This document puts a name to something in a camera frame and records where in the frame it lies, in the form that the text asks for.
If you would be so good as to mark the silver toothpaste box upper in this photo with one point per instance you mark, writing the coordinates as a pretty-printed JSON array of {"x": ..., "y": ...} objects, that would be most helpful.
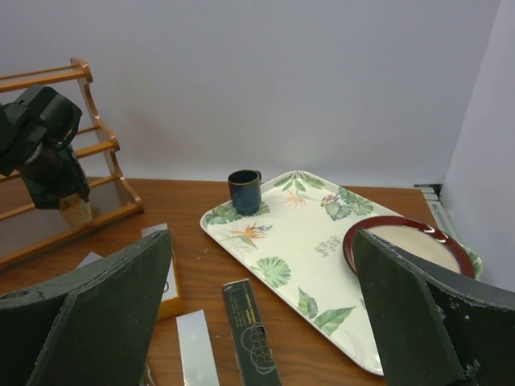
[{"x": 90, "y": 258}]

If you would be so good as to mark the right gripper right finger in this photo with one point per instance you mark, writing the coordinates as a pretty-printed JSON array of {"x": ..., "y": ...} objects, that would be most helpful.
[{"x": 433, "y": 326}]

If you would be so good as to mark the red rimmed beige plate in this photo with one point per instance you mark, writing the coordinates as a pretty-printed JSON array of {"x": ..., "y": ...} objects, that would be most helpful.
[{"x": 420, "y": 239}]

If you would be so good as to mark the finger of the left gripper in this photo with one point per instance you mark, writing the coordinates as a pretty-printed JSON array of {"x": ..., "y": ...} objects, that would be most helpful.
[{"x": 74, "y": 177}]

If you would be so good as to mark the white orange R.O toothpaste box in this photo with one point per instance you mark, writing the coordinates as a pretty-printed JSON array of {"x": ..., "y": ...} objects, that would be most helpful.
[{"x": 172, "y": 303}]

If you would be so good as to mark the dark blue mug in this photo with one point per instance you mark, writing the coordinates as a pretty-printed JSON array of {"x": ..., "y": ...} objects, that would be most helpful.
[{"x": 245, "y": 191}]

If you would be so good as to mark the silver toothpaste box right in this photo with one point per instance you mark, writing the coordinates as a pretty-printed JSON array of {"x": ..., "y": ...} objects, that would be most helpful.
[{"x": 197, "y": 358}]

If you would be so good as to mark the floral serving tray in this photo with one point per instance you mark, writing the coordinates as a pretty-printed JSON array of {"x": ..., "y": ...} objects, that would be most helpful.
[{"x": 295, "y": 244}]

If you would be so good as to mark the aluminium frame rail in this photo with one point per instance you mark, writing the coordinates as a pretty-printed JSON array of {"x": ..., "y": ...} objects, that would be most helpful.
[{"x": 431, "y": 193}]

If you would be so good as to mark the black toothpaste box right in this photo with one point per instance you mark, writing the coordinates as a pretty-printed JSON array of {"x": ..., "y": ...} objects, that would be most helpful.
[{"x": 253, "y": 355}]

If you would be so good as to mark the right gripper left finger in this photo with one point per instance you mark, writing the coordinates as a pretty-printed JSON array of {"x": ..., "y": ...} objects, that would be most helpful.
[{"x": 90, "y": 326}]

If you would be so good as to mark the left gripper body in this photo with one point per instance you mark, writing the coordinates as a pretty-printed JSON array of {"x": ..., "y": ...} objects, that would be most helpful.
[{"x": 34, "y": 129}]

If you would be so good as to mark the orange wooden shelf rack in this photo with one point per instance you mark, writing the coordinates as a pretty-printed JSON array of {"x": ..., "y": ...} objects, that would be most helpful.
[{"x": 26, "y": 230}]

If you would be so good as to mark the silver toothpaste box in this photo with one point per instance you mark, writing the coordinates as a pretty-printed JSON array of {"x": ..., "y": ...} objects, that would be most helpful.
[
  {"x": 197, "y": 358},
  {"x": 90, "y": 258}
]

